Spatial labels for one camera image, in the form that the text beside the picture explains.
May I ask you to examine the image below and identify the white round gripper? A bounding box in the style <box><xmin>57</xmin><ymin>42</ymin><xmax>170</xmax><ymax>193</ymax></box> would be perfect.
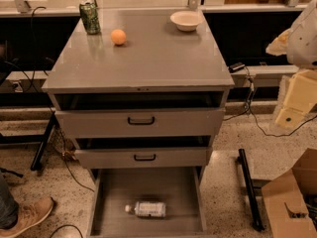
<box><xmin>265</xmin><ymin>0</ymin><xmax>317</xmax><ymax>129</ymax></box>

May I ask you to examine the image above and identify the clear plastic water bottle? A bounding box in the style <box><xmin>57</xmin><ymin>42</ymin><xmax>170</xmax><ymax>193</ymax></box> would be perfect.
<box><xmin>125</xmin><ymin>201</ymin><xmax>166</xmax><ymax>218</ymax></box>

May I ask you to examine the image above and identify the top grey drawer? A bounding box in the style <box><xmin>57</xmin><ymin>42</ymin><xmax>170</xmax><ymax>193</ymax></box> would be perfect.
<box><xmin>55</xmin><ymin>109</ymin><xmax>224</xmax><ymax>138</ymax></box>

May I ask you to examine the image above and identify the grey drawer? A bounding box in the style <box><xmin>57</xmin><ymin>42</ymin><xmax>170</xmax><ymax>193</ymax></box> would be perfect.
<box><xmin>87</xmin><ymin>167</ymin><xmax>206</xmax><ymax>238</ymax></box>
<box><xmin>75</xmin><ymin>147</ymin><xmax>212</xmax><ymax>169</ymax></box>
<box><xmin>55</xmin><ymin>109</ymin><xmax>224</xmax><ymax>138</ymax></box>

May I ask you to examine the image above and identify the grey drawer cabinet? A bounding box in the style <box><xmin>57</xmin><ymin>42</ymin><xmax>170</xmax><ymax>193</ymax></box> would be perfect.
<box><xmin>41</xmin><ymin>7</ymin><xmax>236</xmax><ymax>238</ymax></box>

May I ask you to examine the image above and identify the middle grey drawer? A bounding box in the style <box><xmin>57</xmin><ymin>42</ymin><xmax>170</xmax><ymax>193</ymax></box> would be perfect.
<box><xmin>75</xmin><ymin>147</ymin><xmax>212</xmax><ymax>169</ymax></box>

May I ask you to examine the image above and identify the bottom grey drawer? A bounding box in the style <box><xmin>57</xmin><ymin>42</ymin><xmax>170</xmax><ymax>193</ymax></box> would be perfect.
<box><xmin>87</xmin><ymin>167</ymin><xmax>206</xmax><ymax>238</ymax></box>

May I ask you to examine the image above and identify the black power adapter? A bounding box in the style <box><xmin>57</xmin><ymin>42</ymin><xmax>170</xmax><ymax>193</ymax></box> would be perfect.
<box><xmin>229</xmin><ymin>62</ymin><xmax>245</xmax><ymax>73</ymax></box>

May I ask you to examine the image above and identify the white bowl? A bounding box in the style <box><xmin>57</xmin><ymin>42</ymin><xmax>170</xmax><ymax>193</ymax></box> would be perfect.
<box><xmin>170</xmin><ymin>11</ymin><xmax>203</xmax><ymax>32</ymax></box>

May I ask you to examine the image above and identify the brown cardboard box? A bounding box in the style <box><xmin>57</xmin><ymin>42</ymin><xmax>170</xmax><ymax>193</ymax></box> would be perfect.
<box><xmin>262</xmin><ymin>149</ymin><xmax>317</xmax><ymax>238</ymax></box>

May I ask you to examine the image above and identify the black metal floor bar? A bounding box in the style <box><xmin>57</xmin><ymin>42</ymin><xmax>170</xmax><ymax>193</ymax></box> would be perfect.
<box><xmin>238</xmin><ymin>149</ymin><xmax>264</xmax><ymax>232</ymax></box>

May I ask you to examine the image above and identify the orange fruit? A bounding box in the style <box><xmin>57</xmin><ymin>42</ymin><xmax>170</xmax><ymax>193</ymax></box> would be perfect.
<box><xmin>111</xmin><ymin>29</ymin><xmax>127</xmax><ymax>46</ymax></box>

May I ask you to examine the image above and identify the green soda can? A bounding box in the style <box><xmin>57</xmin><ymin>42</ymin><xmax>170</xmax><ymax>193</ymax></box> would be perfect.
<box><xmin>79</xmin><ymin>0</ymin><xmax>100</xmax><ymax>35</ymax></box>

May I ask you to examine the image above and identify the black table leg left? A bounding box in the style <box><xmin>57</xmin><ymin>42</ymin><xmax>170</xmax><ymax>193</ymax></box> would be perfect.
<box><xmin>31</xmin><ymin>114</ymin><xmax>55</xmax><ymax>171</ymax></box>

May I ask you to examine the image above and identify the tan shoe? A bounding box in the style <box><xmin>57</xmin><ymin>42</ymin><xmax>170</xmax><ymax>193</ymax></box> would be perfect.
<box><xmin>0</xmin><ymin>196</ymin><xmax>53</xmax><ymax>238</ymax></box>

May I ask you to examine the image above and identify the blue jeans leg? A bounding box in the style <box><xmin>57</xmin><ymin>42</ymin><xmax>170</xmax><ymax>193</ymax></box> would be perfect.
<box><xmin>0</xmin><ymin>175</ymin><xmax>19</xmax><ymax>229</ymax></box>

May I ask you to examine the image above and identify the black cable right floor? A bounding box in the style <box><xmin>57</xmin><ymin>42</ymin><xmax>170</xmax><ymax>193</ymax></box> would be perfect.
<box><xmin>223</xmin><ymin>66</ymin><xmax>317</xmax><ymax>138</ymax></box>

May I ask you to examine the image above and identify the black cable floor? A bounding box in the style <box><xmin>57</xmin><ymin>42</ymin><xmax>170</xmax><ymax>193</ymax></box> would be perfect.
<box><xmin>223</xmin><ymin>66</ymin><xmax>317</xmax><ymax>138</ymax></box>
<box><xmin>49</xmin><ymin>224</ymin><xmax>85</xmax><ymax>238</ymax></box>

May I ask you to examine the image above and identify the black top drawer handle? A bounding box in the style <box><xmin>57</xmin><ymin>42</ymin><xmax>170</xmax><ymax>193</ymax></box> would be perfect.
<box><xmin>127</xmin><ymin>117</ymin><xmax>156</xmax><ymax>126</ymax></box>

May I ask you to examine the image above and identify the black drawer handle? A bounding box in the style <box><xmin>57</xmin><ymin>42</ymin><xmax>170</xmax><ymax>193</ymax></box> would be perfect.
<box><xmin>134</xmin><ymin>154</ymin><xmax>157</xmax><ymax>162</ymax></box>
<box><xmin>127</xmin><ymin>117</ymin><xmax>156</xmax><ymax>126</ymax></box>

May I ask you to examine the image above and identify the black middle drawer handle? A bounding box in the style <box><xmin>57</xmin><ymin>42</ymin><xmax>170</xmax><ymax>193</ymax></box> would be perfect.
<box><xmin>134</xmin><ymin>154</ymin><xmax>157</xmax><ymax>162</ymax></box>

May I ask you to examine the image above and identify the black cable left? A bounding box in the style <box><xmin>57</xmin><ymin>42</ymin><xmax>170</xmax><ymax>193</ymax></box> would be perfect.
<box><xmin>0</xmin><ymin>5</ymin><xmax>95</xmax><ymax>193</ymax></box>

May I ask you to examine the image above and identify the black cable bottom floor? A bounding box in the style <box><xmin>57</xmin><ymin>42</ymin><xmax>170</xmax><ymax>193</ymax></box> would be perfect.
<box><xmin>49</xmin><ymin>224</ymin><xmax>85</xmax><ymax>238</ymax></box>

